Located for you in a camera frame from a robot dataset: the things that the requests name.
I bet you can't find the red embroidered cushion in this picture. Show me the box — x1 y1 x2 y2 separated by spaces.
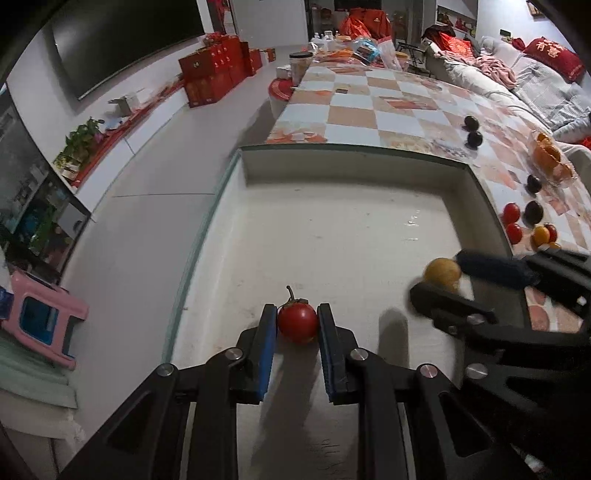
524 37 585 83

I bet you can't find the dark plum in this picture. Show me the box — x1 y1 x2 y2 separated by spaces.
467 131 483 149
523 200 544 226
526 175 542 195
464 115 480 132

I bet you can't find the red cherry tomato with stem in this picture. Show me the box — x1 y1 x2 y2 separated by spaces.
276 285 318 345

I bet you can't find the small white box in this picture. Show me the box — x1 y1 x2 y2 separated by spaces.
108 92 141 117

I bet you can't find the orange mandarin in bowl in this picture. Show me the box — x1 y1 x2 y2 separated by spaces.
532 132 574 183

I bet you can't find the grey sofa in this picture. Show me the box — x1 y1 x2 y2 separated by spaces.
427 36 590 144

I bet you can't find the yellow cherry tomato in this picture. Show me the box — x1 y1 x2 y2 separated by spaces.
531 225 550 247

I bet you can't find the black wall television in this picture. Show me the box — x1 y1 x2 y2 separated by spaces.
49 0 204 99

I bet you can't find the white shallow tray box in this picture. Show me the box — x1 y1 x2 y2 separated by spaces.
165 144 513 479

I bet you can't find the tan longan fruit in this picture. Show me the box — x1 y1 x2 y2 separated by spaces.
423 258 462 292

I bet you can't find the potted green plant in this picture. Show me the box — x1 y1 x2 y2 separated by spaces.
53 117 104 182

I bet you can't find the glass bowl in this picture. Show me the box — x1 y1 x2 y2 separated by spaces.
529 130 576 187

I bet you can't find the pink blanket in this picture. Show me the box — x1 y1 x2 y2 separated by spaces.
473 55 517 90

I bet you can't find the dark plum near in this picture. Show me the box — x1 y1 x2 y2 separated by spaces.
523 200 544 226

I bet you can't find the pink plastic stool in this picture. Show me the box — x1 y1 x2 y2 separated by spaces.
1 268 89 370

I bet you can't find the red gift boxes stack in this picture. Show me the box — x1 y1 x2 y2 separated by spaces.
178 32 276 108

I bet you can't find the dark plum far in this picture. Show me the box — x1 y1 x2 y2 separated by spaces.
464 115 480 132

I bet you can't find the glass jar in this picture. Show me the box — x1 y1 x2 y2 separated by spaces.
290 51 314 87

